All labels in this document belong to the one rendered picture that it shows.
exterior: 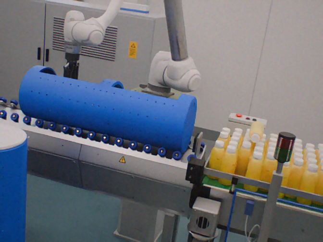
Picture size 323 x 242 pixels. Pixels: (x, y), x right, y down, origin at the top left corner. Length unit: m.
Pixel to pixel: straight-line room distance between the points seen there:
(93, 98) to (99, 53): 1.80
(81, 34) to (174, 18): 0.55
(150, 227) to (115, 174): 0.89
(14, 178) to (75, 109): 0.46
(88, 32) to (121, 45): 1.71
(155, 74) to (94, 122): 0.68
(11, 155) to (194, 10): 3.37
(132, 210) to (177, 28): 1.28
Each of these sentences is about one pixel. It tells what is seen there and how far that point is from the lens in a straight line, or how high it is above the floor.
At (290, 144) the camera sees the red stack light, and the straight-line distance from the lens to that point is 1.57.
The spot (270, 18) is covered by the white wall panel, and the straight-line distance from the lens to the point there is 4.61.
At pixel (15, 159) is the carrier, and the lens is 1.79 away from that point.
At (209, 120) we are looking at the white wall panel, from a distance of 4.89.
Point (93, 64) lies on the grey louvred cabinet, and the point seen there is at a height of 0.95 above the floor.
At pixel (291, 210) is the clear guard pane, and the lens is 1.80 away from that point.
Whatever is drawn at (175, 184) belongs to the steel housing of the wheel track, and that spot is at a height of 0.83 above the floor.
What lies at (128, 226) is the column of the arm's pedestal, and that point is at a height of 0.11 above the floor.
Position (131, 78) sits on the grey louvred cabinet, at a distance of 3.69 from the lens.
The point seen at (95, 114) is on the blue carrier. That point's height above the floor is 1.09.
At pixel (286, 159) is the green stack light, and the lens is 1.59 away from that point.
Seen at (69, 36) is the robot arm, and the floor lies 1.42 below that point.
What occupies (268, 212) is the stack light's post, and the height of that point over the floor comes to 0.93.
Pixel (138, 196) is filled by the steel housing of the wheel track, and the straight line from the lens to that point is 2.14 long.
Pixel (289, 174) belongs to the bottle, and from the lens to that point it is 1.87.
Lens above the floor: 1.73
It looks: 19 degrees down
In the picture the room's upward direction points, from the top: 8 degrees clockwise
